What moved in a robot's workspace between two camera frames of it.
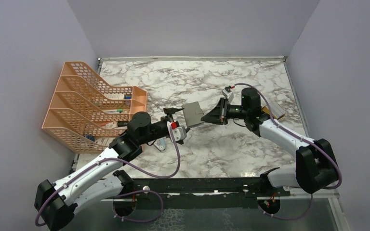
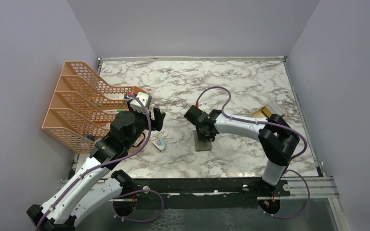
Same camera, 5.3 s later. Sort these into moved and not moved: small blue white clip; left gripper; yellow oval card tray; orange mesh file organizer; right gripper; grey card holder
Moved: right gripper; grey card holder; left gripper
Not moved: yellow oval card tray; orange mesh file organizer; small blue white clip
